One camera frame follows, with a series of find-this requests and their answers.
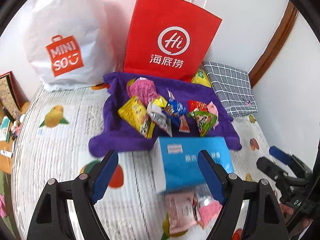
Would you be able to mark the pink white snack packet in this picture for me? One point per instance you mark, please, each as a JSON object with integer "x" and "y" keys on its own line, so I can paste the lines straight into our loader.
{"x": 181, "y": 213}

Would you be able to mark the purple towel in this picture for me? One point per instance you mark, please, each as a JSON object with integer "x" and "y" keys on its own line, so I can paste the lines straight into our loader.
{"x": 120, "y": 136}

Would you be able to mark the white Miniso plastic bag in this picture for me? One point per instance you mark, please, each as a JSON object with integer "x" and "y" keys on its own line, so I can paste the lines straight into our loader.
{"x": 68, "y": 43}

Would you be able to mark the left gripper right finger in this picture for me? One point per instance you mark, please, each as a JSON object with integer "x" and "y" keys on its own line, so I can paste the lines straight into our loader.
{"x": 255, "y": 202}

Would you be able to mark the brown door frame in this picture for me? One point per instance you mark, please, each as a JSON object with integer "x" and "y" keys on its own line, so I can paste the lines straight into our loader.
{"x": 275, "y": 44}

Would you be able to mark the pink wrapper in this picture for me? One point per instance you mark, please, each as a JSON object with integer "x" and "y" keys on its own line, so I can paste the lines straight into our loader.
{"x": 206, "y": 208}

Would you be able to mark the blue candy wrapper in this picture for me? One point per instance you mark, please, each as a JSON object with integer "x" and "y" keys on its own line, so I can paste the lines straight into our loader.
{"x": 174, "y": 110}

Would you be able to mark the framed picture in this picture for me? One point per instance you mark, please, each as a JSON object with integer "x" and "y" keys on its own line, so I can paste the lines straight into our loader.
{"x": 12, "y": 96}

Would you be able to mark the right hand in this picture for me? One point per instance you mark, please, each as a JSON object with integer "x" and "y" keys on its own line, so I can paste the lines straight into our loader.
{"x": 299, "y": 222}

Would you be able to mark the red small snack packet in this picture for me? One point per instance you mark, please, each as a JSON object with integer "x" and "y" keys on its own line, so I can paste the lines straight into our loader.
{"x": 194, "y": 105}

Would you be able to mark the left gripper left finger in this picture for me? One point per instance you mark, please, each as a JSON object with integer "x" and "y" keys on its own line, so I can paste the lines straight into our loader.
{"x": 51, "y": 218}

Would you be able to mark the silver grey snack packet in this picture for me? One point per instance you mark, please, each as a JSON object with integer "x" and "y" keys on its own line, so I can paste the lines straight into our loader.
{"x": 157, "y": 116}

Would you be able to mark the green snack packet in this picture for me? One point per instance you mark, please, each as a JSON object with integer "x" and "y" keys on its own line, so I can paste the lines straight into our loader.
{"x": 204, "y": 120}

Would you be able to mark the yellow green bag behind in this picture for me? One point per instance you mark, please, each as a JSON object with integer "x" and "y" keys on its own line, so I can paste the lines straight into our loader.
{"x": 201, "y": 78}

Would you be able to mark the pink peach candy packet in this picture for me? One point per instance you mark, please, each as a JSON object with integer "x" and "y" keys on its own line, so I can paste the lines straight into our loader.
{"x": 213, "y": 110}

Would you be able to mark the grey checked folded cloth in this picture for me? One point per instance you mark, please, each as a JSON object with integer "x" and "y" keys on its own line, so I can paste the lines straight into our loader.
{"x": 233, "y": 88}

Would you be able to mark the blue tissue pack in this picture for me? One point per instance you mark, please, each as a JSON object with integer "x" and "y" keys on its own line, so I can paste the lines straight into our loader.
{"x": 174, "y": 161}

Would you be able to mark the small yellow snack packet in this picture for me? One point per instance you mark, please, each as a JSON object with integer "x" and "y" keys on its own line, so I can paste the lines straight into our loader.
{"x": 160, "y": 101}

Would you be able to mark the red Haidilao paper bag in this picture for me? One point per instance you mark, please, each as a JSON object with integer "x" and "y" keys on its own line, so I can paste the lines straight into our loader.
{"x": 169, "y": 38}

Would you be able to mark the pink round snack packet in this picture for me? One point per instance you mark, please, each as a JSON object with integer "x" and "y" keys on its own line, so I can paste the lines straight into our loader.
{"x": 143, "y": 88}

